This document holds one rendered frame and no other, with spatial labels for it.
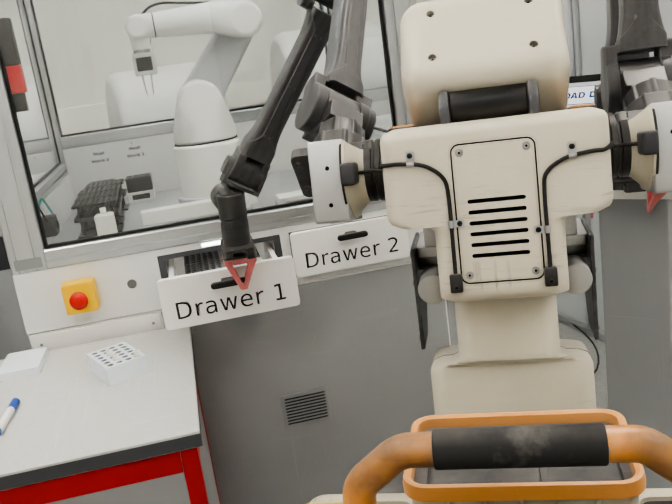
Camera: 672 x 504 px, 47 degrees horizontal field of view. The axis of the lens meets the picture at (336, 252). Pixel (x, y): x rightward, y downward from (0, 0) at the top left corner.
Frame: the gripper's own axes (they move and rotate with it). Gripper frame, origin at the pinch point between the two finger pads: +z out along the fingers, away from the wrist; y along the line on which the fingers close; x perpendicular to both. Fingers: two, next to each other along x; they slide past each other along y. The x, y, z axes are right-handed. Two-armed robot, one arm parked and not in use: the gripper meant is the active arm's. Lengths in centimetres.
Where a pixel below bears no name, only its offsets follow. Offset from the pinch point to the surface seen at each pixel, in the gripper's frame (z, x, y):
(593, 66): -21, -149, 125
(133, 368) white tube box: 12.0, 24.5, -5.4
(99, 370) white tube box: 12.1, 31.4, -3.0
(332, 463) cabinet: 61, -17, 23
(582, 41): -31, -148, 131
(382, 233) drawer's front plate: 1.0, -36.4, 23.9
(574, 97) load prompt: -27, -85, 19
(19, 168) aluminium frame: -26, 44, 26
